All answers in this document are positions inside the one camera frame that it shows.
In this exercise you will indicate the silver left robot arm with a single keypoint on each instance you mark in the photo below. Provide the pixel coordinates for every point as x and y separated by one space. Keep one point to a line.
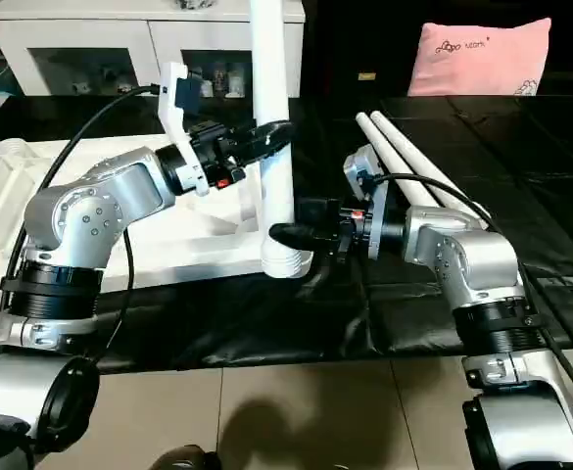
80 215

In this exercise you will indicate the white plastic table top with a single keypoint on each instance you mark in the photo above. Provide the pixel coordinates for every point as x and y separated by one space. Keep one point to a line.
31 206

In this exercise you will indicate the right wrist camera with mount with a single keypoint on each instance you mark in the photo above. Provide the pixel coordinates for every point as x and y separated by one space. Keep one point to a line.
364 176

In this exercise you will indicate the black work mat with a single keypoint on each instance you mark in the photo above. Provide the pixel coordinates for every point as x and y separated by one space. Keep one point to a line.
266 323

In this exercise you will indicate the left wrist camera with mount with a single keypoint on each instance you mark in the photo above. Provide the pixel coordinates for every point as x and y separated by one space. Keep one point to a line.
178 108

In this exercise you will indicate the pink pillow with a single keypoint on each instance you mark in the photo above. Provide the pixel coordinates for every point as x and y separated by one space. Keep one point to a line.
482 57

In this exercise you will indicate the dark ornament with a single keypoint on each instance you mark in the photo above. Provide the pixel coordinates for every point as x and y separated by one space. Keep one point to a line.
196 4

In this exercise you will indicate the white plastic table leg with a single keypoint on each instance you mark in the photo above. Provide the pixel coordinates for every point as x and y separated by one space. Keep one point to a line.
394 157
271 88
418 157

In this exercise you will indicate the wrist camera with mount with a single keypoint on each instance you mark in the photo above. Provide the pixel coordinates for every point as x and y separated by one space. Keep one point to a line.
364 176
178 108

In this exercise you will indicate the white cabinet with glass doors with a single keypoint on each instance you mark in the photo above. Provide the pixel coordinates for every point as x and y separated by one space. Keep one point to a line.
119 44

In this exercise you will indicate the dark robot foot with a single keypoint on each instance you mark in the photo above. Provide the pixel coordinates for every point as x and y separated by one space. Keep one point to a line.
183 460

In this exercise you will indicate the black furniture with yellow label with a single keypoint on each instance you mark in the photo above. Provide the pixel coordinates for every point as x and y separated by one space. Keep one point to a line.
364 44

